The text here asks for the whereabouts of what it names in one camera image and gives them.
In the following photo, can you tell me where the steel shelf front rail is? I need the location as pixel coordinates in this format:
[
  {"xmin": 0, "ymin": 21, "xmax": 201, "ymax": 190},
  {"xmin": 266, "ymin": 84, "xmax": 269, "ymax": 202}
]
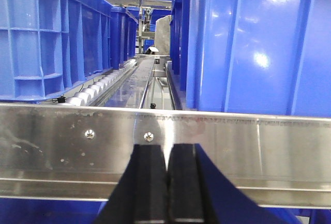
[{"xmin": 1, "ymin": 103, "xmax": 330, "ymax": 209}]

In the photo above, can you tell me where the white roller track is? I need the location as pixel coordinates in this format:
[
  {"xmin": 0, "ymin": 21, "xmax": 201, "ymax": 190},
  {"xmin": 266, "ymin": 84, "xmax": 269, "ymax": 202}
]
[{"xmin": 38, "ymin": 58, "xmax": 138, "ymax": 107}]

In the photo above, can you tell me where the large blue bin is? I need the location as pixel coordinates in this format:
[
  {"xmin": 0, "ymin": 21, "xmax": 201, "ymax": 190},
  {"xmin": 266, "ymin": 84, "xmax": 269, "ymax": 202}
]
[
  {"xmin": 1, "ymin": 0, "xmax": 112, "ymax": 102},
  {"xmin": 171, "ymin": 0, "xmax": 330, "ymax": 117}
]

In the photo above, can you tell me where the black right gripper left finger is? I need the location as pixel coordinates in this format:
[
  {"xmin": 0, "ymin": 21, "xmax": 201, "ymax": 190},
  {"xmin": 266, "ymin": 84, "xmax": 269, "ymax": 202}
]
[{"xmin": 94, "ymin": 144, "xmax": 168, "ymax": 223}]

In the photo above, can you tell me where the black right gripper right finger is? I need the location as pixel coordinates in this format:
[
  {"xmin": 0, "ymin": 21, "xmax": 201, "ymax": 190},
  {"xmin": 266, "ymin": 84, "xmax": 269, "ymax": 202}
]
[{"xmin": 168, "ymin": 144, "xmax": 285, "ymax": 223}]

